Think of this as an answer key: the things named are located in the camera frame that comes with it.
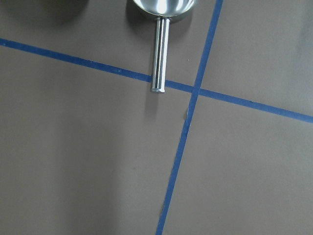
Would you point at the steel ice scoop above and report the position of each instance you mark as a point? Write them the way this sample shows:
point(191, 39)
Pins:
point(163, 13)

